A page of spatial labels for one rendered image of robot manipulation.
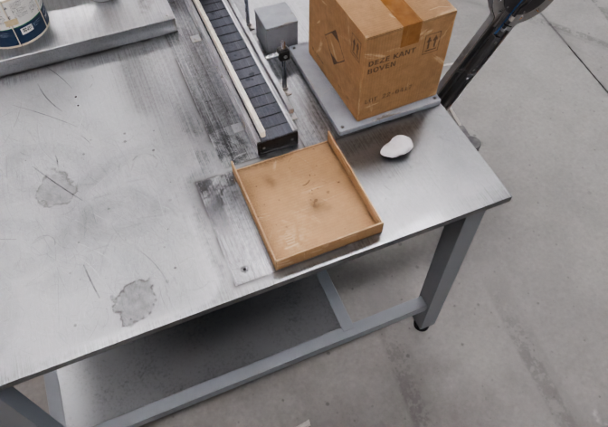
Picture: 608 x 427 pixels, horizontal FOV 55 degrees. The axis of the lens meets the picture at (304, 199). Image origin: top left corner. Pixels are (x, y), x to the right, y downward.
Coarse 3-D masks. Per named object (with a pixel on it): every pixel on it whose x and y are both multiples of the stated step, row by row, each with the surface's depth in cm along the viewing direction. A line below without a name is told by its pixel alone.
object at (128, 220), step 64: (256, 0) 183; (64, 64) 166; (128, 64) 166; (192, 64) 166; (0, 128) 151; (64, 128) 151; (128, 128) 151; (192, 128) 151; (320, 128) 151; (384, 128) 151; (448, 128) 151; (0, 192) 139; (64, 192) 139; (128, 192) 139; (192, 192) 139; (384, 192) 139; (448, 192) 139; (0, 256) 129; (64, 256) 129; (128, 256) 129; (192, 256) 129; (256, 256) 129; (320, 256) 129; (0, 320) 120; (64, 320) 120; (128, 320) 120; (0, 384) 113
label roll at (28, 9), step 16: (0, 0) 151; (16, 0) 154; (32, 0) 158; (0, 16) 154; (16, 16) 156; (32, 16) 160; (48, 16) 169; (0, 32) 158; (16, 32) 159; (32, 32) 162; (0, 48) 162
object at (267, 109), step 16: (192, 0) 175; (208, 0) 175; (208, 16) 170; (224, 16) 171; (208, 32) 166; (224, 32) 166; (224, 48) 162; (240, 48) 162; (240, 64) 158; (256, 64) 159; (240, 80) 155; (256, 80) 155; (240, 96) 151; (256, 96) 151; (272, 96) 151; (256, 112) 148; (272, 112) 148; (256, 128) 145; (272, 128) 145; (288, 128) 145
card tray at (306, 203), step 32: (288, 160) 145; (320, 160) 145; (256, 192) 139; (288, 192) 139; (320, 192) 139; (352, 192) 139; (256, 224) 133; (288, 224) 134; (320, 224) 134; (352, 224) 134; (288, 256) 125
